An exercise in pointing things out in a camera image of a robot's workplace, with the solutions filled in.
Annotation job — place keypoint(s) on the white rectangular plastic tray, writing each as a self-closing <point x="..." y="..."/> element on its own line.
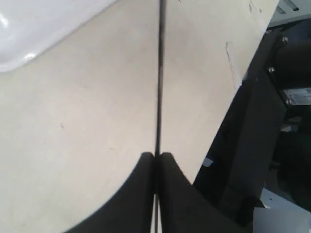
<point x="29" y="27"/>

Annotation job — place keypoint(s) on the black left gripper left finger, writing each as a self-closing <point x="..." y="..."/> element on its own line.
<point x="130" y="209"/>

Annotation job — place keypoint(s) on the thin metal skewer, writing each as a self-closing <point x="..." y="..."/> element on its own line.
<point x="161" y="56"/>

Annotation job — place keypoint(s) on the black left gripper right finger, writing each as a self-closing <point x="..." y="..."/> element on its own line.
<point x="182" y="208"/>

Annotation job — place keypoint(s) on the black table frame rail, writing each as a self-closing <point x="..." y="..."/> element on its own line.
<point x="266" y="128"/>

